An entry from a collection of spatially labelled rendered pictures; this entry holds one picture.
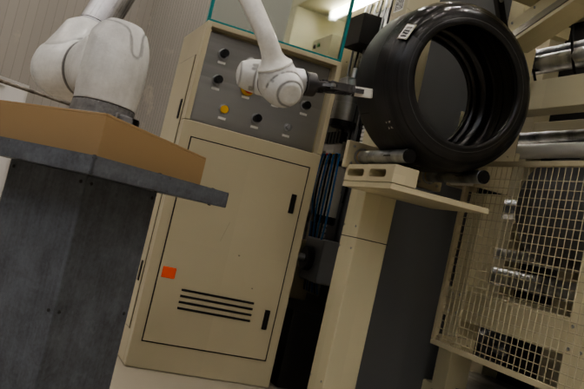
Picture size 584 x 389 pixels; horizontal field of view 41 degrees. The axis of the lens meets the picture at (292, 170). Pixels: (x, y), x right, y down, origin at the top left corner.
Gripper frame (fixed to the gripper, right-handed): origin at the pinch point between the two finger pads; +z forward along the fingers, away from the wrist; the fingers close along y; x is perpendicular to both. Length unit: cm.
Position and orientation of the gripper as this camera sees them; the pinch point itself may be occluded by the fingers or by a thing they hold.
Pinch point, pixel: (361, 92)
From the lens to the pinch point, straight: 248.9
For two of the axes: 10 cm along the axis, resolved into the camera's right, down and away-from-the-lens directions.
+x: -1.0, 9.9, -0.3
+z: 9.3, 1.0, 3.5
